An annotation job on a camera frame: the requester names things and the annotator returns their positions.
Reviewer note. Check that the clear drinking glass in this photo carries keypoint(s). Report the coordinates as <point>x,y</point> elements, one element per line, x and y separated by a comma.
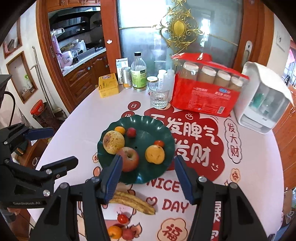
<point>158,98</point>

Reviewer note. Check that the silver can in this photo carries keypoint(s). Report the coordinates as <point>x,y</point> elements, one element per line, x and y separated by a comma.
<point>126,75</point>

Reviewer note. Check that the cherry tomato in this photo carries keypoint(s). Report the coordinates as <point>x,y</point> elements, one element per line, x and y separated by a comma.
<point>122,219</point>

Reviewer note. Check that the person's left hand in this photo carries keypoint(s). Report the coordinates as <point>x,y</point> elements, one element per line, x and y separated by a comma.
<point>15,211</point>

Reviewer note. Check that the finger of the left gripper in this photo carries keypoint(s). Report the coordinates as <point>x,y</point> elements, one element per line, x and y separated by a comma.
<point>48,172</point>
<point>14,135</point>

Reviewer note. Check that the red lychee fruit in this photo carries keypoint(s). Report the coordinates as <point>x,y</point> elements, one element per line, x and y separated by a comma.
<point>127,234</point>
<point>131,133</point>

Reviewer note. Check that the small orange mandarin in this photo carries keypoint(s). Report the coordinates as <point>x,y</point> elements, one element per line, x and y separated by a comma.
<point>120,129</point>

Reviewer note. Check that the white countertop appliance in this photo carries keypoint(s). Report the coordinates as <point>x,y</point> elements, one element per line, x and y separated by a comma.
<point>263,100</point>

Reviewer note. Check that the red bucket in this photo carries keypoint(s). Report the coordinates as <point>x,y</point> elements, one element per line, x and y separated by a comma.
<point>38,108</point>

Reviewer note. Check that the yellow box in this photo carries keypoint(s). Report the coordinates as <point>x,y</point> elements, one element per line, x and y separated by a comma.
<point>108,85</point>

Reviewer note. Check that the yellow orange on plate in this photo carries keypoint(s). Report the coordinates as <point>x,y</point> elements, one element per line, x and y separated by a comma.
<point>155,154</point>

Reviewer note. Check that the red tomato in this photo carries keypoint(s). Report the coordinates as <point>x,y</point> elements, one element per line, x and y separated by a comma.
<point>159,143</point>

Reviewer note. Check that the small glass jar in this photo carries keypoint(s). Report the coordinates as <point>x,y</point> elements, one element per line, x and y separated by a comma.
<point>152,82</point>

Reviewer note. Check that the red apple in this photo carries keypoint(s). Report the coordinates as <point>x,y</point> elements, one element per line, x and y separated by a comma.
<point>130,159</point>

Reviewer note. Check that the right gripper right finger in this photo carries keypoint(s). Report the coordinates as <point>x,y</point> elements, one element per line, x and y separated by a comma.
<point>222,213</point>

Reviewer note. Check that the overripe brown banana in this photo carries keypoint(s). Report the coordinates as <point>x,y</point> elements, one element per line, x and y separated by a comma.
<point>132,201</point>

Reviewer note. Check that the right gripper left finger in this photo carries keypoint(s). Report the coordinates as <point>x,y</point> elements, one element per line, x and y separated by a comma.
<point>59,220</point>

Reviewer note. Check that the red paper cup package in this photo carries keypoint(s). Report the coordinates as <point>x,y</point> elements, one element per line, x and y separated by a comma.
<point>204,86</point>

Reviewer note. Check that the orange mandarin on table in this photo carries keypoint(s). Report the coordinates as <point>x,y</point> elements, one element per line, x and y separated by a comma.
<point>114,232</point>

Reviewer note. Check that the green label glass bottle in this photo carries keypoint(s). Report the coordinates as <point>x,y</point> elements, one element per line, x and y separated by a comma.
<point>139,72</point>

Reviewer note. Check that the green scalloped plate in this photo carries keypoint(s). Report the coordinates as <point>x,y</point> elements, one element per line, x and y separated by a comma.
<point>148,130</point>

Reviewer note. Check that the speckled yellow pear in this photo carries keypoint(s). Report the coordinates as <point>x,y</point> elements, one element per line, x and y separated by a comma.
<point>113,141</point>

